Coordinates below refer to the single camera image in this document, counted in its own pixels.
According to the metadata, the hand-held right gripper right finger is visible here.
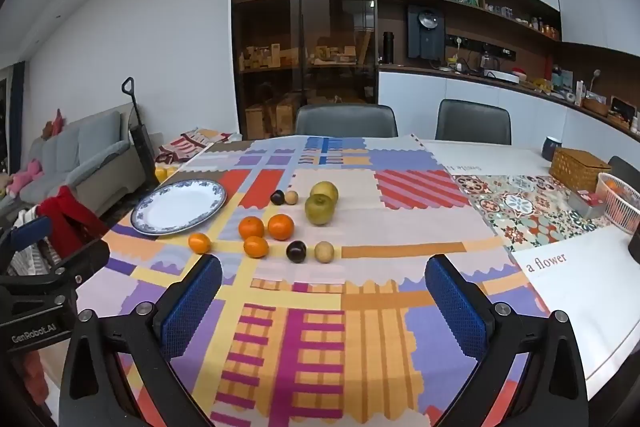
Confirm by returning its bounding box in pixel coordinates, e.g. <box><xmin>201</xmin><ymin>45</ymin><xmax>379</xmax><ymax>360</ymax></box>
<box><xmin>424</xmin><ymin>253</ymin><xmax>591</xmax><ymax>427</ymax></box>

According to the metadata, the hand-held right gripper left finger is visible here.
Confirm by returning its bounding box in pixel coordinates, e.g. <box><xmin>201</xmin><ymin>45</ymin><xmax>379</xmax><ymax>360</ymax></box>
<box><xmin>59</xmin><ymin>253</ymin><xmax>223</xmax><ymax>427</ymax></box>

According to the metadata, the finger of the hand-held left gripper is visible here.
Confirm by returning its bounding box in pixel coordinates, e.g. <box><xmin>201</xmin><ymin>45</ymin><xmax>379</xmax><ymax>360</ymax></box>
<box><xmin>0</xmin><ymin>238</ymin><xmax>111</xmax><ymax>282</ymax></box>
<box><xmin>0</xmin><ymin>216</ymin><xmax>54</xmax><ymax>254</ymax></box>

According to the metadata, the orange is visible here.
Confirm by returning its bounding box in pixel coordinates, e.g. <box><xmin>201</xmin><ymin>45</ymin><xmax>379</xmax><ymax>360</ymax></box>
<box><xmin>268</xmin><ymin>213</ymin><xmax>295</xmax><ymax>241</ymax></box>
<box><xmin>238</xmin><ymin>216</ymin><xmax>265</xmax><ymax>240</ymax></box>
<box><xmin>188</xmin><ymin>232</ymin><xmax>213</xmax><ymax>255</ymax></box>
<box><xmin>243</xmin><ymin>236</ymin><xmax>270</xmax><ymax>259</ymax></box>

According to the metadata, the blue rimmed white plate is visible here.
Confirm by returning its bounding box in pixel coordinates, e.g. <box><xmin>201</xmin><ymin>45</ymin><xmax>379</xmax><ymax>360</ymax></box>
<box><xmin>131</xmin><ymin>179</ymin><xmax>228</xmax><ymax>237</ymax></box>

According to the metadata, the green apple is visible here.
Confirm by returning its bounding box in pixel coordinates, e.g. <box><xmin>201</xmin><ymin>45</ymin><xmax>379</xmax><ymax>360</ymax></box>
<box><xmin>305</xmin><ymin>194</ymin><xmax>335</xmax><ymax>227</ymax></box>

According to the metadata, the white patterned cloth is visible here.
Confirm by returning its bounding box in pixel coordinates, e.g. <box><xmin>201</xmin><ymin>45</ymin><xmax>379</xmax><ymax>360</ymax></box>
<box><xmin>10</xmin><ymin>207</ymin><xmax>61</xmax><ymax>278</ymax></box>

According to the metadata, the red cloth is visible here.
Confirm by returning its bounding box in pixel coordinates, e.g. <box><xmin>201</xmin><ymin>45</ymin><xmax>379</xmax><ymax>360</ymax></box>
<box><xmin>37</xmin><ymin>186</ymin><xmax>108</xmax><ymax>249</ymax></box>

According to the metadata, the pink plush toy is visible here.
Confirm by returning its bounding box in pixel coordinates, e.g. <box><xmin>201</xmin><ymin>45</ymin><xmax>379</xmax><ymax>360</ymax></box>
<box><xmin>7</xmin><ymin>159</ymin><xmax>43</xmax><ymax>195</ymax></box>

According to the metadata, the grey sofa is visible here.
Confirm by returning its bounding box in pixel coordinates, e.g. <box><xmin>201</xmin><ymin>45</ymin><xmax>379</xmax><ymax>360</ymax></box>
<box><xmin>15</xmin><ymin>111</ymin><xmax>133</xmax><ymax>210</ymax></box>

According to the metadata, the colourful patchwork tablecloth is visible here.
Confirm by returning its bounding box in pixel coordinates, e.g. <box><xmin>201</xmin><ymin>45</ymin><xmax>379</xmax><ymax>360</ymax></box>
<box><xmin>75</xmin><ymin>134</ymin><xmax>551</xmax><ymax>427</ymax></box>

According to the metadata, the white floral tile tablecloth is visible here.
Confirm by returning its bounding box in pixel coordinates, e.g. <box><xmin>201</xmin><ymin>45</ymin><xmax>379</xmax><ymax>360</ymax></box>
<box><xmin>420</xmin><ymin>139</ymin><xmax>640</xmax><ymax>383</ymax></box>

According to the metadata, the black upright vacuum cleaner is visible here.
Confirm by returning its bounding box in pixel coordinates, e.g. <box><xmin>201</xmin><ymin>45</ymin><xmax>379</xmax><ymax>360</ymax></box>
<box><xmin>121</xmin><ymin>77</ymin><xmax>163</xmax><ymax>185</ymax></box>

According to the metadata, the folded striped cloth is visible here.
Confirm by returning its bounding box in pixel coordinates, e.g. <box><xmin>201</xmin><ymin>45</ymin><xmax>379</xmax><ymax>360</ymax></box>
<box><xmin>159</xmin><ymin>127</ymin><xmax>233</xmax><ymax>162</ymax></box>

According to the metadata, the red and grey box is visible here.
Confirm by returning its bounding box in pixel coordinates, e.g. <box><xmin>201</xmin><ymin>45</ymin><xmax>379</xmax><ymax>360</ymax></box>
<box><xmin>567</xmin><ymin>189</ymin><xmax>608</xmax><ymax>219</ymax></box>

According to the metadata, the yellow apple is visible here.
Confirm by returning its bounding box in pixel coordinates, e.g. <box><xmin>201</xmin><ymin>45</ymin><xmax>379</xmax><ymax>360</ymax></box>
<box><xmin>310</xmin><ymin>181</ymin><xmax>339</xmax><ymax>204</ymax></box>

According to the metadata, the wicker box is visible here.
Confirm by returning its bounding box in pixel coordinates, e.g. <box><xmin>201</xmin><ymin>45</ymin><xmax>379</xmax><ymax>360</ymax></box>
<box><xmin>549</xmin><ymin>148</ymin><xmax>612</xmax><ymax>194</ymax></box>

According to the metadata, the dark blue cup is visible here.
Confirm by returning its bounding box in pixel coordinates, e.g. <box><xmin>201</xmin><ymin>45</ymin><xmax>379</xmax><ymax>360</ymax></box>
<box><xmin>541</xmin><ymin>136</ymin><xmax>563</xmax><ymax>161</ymax></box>

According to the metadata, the grey dining chair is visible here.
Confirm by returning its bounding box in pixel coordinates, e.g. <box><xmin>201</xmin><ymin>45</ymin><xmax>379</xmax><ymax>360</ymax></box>
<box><xmin>295</xmin><ymin>104</ymin><xmax>399</xmax><ymax>138</ymax></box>
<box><xmin>435</xmin><ymin>99</ymin><xmax>512</xmax><ymax>146</ymax></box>
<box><xmin>607</xmin><ymin>156</ymin><xmax>640</xmax><ymax>188</ymax></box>

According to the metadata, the white flat appliance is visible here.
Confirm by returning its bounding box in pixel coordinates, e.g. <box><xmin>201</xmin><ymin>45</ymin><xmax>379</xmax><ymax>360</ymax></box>
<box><xmin>480</xmin><ymin>69</ymin><xmax>520</xmax><ymax>86</ymax></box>

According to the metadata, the wicker basket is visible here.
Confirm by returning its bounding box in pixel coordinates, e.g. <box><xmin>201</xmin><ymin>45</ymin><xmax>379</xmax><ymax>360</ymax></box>
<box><xmin>582</xmin><ymin>97</ymin><xmax>611</xmax><ymax>116</ymax></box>

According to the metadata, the black water dispenser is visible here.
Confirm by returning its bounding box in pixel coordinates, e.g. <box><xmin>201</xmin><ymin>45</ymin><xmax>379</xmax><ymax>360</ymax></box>
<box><xmin>406</xmin><ymin>4</ymin><xmax>447</xmax><ymax>60</ymax></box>

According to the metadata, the dark glass cabinet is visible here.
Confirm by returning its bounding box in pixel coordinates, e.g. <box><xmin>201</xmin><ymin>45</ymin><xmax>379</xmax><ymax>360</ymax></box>
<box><xmin>231</xmin><ymin>0</ymin><xmax>378</xmax><ymax>142</ymax></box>

